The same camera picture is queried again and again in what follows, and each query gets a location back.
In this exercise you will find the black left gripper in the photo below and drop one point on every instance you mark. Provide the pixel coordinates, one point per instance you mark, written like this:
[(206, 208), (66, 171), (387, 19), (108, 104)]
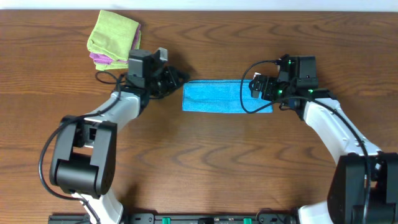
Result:
[(170, 78)]

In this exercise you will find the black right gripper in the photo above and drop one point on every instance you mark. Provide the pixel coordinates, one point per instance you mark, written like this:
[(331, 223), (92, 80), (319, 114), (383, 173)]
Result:
[(267, 88)]

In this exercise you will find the blue microfiber cloth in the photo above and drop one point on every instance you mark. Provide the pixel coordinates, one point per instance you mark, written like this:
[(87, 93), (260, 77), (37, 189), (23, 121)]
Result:
[(219, 96)]

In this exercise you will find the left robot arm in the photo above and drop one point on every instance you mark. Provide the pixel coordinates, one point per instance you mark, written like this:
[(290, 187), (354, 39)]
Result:
[(84, 157)]

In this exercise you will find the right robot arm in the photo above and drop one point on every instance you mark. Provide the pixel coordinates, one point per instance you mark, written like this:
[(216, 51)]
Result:
[(364, 185)]

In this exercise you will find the green folded cloth bottom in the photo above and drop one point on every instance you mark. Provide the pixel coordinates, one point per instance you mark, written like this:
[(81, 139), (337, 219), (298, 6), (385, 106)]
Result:
[(117, 64)]

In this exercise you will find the green folded cloth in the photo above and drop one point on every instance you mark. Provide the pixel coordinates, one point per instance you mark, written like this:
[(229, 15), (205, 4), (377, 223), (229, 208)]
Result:
[(113, 35), (117, 64)]

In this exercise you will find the green folded cloth top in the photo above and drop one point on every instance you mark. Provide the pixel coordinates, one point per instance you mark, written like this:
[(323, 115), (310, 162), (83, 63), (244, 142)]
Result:
[(113, 35)]

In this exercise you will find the purple folded cloth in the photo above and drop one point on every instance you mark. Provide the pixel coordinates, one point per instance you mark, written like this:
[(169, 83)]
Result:
[(103, 59)]

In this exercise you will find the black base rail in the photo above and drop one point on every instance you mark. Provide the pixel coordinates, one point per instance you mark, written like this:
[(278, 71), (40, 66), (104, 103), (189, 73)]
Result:
[(264, 218)]

